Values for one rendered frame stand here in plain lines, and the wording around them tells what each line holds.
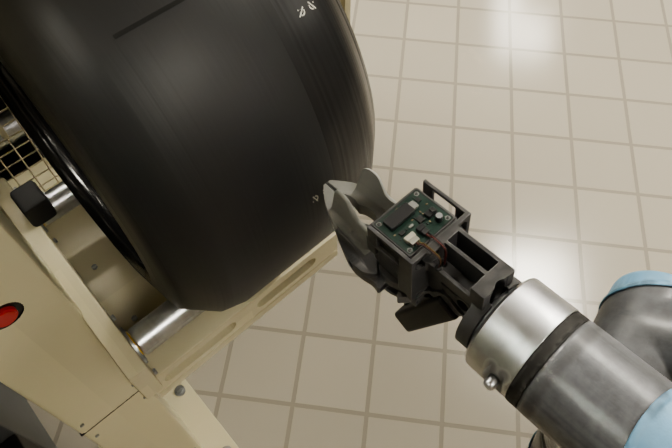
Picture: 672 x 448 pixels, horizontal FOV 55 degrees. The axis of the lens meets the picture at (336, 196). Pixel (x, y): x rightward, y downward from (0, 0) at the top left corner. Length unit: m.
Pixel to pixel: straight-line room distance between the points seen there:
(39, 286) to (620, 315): 0.63
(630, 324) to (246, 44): 0.43
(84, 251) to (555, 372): 0.85
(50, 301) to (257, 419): 1.04
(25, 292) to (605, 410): 0.63
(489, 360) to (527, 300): 0.05
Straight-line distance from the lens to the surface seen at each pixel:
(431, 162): 2.18
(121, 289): 1.11
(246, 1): 0.58
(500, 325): 0.51
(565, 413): 0.50
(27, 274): 0.81
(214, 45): 0.57
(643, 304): 0.67
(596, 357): 0.51
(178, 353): 0.98
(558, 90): 2.48
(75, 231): 1.19
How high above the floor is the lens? 1.77
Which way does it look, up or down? 58 degrees down
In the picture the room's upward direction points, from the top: straight up
